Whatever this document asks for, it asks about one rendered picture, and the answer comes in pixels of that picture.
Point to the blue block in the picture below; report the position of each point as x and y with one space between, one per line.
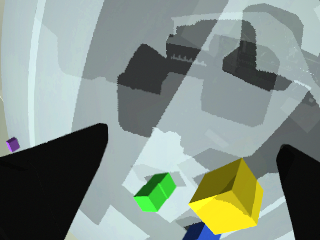
200 231

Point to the green block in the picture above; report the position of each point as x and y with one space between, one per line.
167 185
150 197

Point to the yellow cube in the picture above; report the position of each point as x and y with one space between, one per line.
228 198

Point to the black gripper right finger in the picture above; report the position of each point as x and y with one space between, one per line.
300 180

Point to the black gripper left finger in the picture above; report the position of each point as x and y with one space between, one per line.
41 188

